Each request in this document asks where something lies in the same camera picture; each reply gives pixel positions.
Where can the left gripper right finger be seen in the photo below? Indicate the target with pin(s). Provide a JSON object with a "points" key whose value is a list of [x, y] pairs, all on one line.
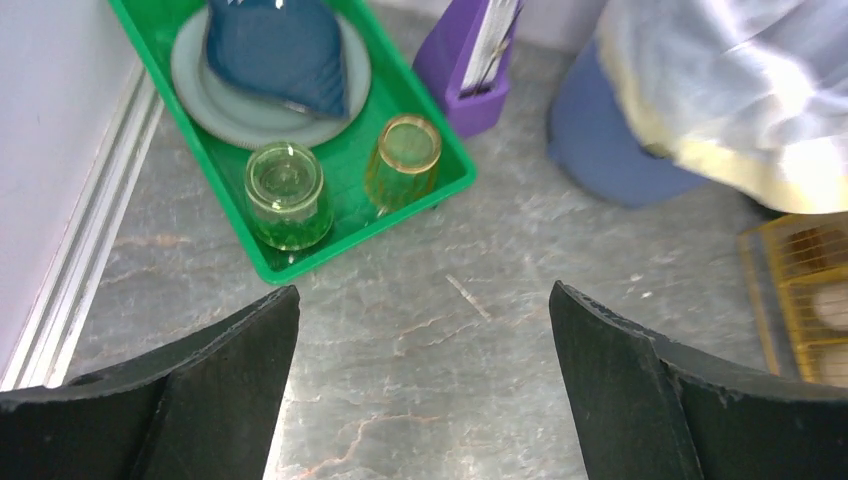
{"points": [[648, 407]]}

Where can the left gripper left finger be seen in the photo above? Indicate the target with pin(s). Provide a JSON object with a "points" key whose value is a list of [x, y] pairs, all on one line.
{"points": [[202, 407]]}

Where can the green glass cup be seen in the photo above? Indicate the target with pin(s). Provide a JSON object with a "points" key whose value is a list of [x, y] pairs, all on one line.
{"points": [[287, 197]]}

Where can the grey round plate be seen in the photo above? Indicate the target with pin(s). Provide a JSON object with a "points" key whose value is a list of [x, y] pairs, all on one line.
{"points": [[249, 122]]}

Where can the amber glass cup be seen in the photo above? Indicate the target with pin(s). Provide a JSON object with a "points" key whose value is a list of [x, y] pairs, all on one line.
{"points": [[404, 164]]}

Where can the blue snack bag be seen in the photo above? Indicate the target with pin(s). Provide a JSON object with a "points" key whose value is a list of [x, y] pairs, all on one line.
{"points": [[287, 51]]}

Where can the spice jar black lid powder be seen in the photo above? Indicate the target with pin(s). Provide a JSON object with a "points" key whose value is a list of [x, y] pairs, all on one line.
{"points": [[829, 303]]}

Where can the blue trash bin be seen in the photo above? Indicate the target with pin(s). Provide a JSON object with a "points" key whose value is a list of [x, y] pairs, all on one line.
{"points": [[590, 141]]}

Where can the white plastic bin liner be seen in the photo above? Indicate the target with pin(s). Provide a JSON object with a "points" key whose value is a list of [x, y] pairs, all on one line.
{"points": [[750, 94]]}

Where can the purple metronome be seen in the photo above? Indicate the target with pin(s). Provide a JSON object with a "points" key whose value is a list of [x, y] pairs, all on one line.
{"points": [[463, 62]]}

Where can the yellow wire basket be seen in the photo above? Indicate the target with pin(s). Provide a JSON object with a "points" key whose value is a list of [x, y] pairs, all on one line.
{"points": [[785, 261]]}

